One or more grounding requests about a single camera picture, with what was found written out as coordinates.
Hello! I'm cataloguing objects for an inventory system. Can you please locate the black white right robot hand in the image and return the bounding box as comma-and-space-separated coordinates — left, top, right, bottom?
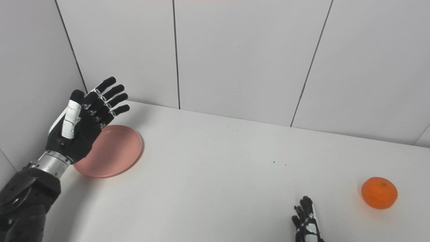
291, 196, 325, 242

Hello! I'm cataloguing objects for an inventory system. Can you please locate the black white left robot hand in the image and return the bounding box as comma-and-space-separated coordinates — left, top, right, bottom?
45, 77, 130, 164

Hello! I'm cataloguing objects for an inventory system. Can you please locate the pink round plate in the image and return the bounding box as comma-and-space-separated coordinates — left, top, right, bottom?
73, 125, 143, 178

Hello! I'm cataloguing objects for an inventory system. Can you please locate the orange fruit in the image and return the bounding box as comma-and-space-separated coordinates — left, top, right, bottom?
361, 177, 398, 210

